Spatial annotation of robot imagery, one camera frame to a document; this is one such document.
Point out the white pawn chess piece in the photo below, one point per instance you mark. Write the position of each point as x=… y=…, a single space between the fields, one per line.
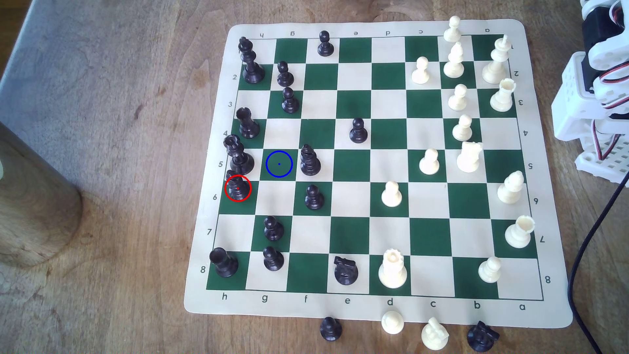
x=462 y=129
x=490 y=270
x=452 y=30
x=420 y=72
x=392 y=323
x=391 y=195
x=429 y=163
x=458 y=98

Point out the white knight chess piece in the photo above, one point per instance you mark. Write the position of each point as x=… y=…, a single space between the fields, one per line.
x=469 y=157
x=435 y=335

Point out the round wooden block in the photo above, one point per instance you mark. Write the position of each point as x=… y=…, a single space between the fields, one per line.
x=34 y=206

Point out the green and cream chess mat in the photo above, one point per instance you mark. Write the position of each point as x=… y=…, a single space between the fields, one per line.
x=417 y=314

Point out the white printed robot arm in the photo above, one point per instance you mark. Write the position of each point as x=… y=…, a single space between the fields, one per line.
x=572 y=98

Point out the white king chess piece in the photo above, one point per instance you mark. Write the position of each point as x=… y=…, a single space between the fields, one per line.
x=495 y=66

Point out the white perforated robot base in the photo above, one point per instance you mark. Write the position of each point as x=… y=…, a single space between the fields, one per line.
x=612 y=164

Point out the white bishop chess piece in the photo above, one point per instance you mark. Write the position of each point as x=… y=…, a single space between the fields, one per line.
x=453 y=63
x=511 y=189

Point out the white queen chess piece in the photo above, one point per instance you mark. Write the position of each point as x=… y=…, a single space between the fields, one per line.
x=392 y=271

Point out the black pawn chess piece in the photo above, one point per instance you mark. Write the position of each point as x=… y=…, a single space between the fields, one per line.
x=272 y=260
x=358 y=131
x=314 y=198
x=273 y=229
x=330 y=330
x=325 y=45
x=284 y=76
x=290 y=102

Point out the black rook chess piece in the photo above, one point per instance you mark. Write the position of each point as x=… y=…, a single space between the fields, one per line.
x=247 y=124
x=223 y=263

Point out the black queen chess piece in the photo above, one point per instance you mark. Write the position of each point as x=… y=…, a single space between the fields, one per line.
x=239 y=157

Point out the black bishop chess piece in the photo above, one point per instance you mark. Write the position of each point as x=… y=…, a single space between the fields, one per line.
x=309 y=161
x=238 y=189

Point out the black king chess piece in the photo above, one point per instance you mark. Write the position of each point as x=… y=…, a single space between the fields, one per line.
x=250 y=64

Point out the black knight chess piece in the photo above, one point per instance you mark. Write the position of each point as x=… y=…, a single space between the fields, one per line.
x=346 y=272
x=482 y=337

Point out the white rook chess piece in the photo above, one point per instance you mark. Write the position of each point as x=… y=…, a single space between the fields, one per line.
x=519 y=232
x=502 y=97

